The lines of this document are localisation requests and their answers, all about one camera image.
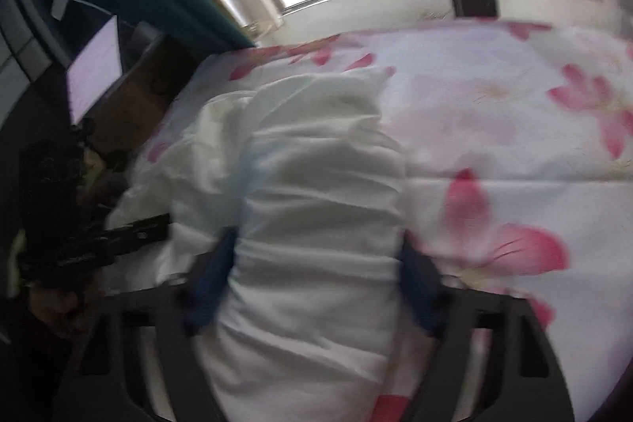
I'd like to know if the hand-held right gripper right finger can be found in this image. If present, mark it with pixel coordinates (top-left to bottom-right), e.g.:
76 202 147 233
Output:
381 237 577 422

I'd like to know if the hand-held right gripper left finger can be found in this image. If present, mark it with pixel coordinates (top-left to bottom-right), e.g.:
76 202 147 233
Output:
64 227 238 422

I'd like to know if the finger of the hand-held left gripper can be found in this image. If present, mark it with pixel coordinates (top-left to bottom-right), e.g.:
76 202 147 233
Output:
101 213 171 257

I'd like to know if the white hooded jacket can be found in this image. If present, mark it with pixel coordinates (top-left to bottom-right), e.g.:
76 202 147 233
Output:
106 68 411 422

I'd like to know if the brown cardboard box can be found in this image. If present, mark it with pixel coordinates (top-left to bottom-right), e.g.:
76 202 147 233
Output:
74 34 199 156

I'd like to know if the laptop screen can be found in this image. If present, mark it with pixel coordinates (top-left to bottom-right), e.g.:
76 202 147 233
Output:
64 14 124 126

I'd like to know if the pink floral bed sheet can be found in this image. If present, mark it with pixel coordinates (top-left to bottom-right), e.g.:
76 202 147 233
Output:
133 19 633 422

